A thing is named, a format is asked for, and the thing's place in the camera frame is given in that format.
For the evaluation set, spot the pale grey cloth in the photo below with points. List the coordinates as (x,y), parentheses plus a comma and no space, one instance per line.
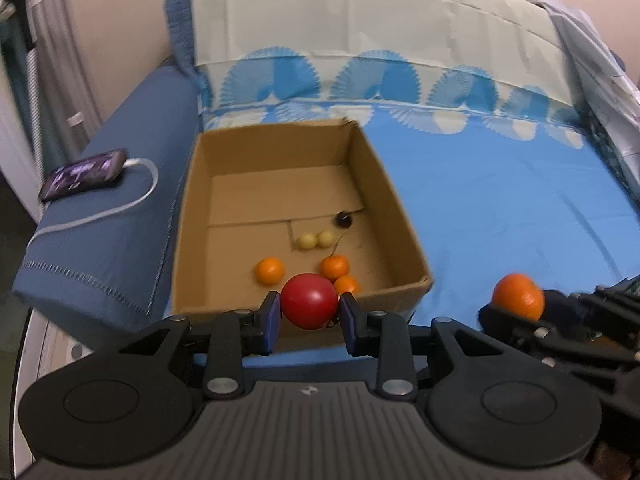
(600,85)

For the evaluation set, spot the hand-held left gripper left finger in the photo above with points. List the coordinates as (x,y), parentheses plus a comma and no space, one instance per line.
(271,320)

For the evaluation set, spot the brown cardboard box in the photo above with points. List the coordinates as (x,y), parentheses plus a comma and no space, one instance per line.
(275,195)

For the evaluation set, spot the dark cherry with long stem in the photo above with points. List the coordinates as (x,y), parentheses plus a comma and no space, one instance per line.
(344,219)

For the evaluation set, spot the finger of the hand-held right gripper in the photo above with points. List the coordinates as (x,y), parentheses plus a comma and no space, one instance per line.
(565,305)
(510,327)

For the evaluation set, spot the blue fan-print sheet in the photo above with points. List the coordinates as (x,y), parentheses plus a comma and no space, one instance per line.
(500,185)

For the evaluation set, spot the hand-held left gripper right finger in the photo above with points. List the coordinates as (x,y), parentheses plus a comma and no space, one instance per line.
(348,322)

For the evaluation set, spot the garment steamer on stand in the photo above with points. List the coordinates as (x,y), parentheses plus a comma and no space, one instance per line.
(60,60)

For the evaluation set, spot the small orange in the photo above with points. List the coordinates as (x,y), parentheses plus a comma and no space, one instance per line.
(347,284)
(270,270)
(518,296)

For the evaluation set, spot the orange with green stem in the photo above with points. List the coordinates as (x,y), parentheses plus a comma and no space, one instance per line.
(334,266)

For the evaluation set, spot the black smartphone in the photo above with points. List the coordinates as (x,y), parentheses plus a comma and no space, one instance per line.
(82,172)

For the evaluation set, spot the red cherry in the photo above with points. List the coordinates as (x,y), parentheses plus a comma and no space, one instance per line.
(308,301)

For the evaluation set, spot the beige round longan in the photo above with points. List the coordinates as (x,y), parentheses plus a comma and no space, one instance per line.
(326,238)
(306,241)

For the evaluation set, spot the blue sofa armrest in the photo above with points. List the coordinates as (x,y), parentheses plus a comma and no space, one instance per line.
(125,135)

